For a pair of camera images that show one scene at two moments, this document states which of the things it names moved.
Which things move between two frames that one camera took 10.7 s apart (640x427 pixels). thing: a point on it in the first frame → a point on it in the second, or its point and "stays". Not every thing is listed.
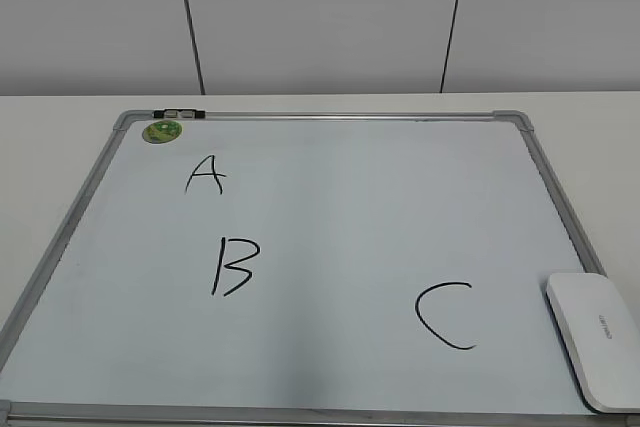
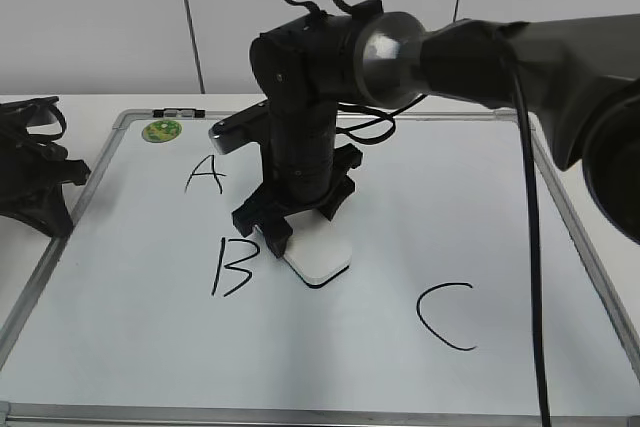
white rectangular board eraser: (601, 336) → (316, 249)
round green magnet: (162, 131) stays
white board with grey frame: (307, 269) stays
